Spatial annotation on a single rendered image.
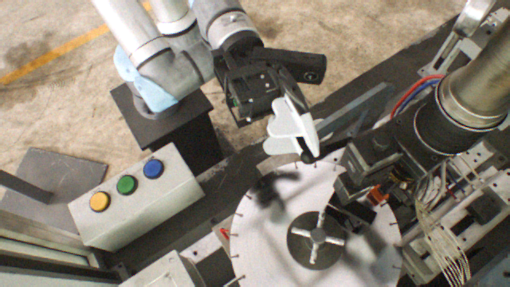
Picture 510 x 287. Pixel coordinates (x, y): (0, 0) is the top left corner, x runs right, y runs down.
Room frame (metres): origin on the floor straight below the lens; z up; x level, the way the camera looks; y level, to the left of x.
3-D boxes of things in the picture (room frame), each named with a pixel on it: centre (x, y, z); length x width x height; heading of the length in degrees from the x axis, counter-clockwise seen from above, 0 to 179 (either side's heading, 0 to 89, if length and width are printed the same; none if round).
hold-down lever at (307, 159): (0.15, -0.11, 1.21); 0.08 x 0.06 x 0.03; 115
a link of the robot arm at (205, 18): (0.45, 0.02, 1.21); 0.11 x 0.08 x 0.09; 16
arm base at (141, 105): (0.61, 0.26, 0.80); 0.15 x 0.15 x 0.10
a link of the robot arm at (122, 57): (0.61, 0.25, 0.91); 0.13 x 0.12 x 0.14; 119
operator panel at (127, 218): (0.27, 0.29, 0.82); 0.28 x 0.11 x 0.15; 115
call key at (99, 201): (0.25, 0.36, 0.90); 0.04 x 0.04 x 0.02
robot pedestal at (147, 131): (0.61, 0.26, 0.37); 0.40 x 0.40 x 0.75; 25
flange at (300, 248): (0.09, -0.09, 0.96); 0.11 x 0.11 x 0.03
